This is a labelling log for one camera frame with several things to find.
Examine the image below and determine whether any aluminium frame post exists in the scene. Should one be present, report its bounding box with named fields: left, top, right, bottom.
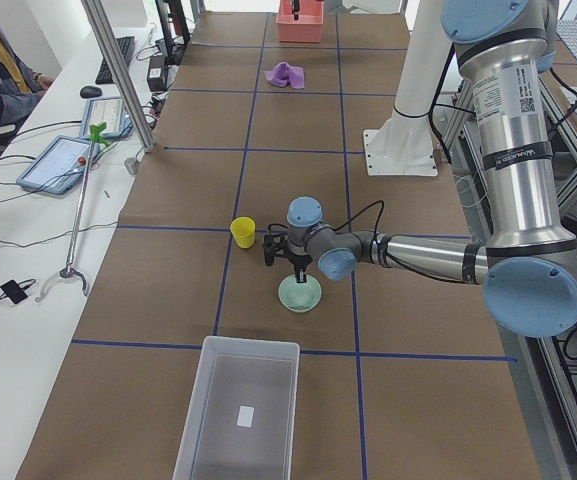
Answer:
left=81, top=0, right=155, bottom=153

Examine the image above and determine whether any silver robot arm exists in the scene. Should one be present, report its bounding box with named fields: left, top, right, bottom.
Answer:
left=265, top=1, right=577, bottom=338

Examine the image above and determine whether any far blue teach pendant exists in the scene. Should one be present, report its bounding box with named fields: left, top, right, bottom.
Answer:
left=79, top=96, right=132, bottom=139

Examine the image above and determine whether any purple cloth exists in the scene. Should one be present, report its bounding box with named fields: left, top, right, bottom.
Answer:
left=264, top=61, right=306, bottom=90

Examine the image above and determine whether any near blue teach pendant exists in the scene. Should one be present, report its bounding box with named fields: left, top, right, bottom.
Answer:
left=16, top=135, right=91, bottom=195

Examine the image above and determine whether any yellow cup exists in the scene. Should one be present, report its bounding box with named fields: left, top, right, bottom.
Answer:
left=230, top=216, right=256, bottom=249

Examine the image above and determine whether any black keyboard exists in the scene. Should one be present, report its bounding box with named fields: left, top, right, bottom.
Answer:
left=94, top=35, right=136, bottom=85

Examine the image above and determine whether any pink plastic bin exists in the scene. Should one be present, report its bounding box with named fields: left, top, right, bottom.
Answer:
left=276, top=0, right=324, bottom=43

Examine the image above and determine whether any green bowl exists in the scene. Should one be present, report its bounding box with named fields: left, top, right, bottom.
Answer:
left=278, top=275, right=322, bottom=313

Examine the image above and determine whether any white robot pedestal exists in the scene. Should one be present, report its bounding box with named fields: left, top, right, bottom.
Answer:
left=363, top=0, right=452, bottom=177

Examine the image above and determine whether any reacher grabber tool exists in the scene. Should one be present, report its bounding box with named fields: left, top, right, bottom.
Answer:
left=34, top=122, right=109, bottom=303

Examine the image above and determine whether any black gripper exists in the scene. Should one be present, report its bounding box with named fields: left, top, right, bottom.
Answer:
left=287, top=251, right=312, bottom=284

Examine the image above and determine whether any black power adapter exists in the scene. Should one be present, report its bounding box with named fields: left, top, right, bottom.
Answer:
left=146, top=55, right=169, bottom=92

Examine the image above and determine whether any clear plastic bin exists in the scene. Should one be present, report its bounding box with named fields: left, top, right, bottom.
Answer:
left=173, top=336, right=300, bottom=479

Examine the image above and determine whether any blue teach pendant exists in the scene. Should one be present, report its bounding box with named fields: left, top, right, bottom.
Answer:
left=79, top=96, right=132, bottom=139
left=16, top=135, right=91, bottom=195

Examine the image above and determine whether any black computer mouse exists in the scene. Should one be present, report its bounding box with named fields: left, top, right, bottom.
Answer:
left=79, top=85, right=103, bottom=99

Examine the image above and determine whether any small metal cylinder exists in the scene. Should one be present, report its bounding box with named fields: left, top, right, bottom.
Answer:
left=124, top=157, right=139, bottom=175

